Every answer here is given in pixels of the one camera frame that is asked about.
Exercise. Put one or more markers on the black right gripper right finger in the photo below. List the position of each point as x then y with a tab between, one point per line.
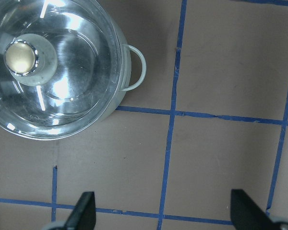
246	215

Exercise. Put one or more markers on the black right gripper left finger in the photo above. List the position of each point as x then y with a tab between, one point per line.
83	217

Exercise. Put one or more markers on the glass pot lid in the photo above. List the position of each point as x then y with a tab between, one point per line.
60	64

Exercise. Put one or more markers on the pale green steel pot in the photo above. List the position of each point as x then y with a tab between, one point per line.
125	77

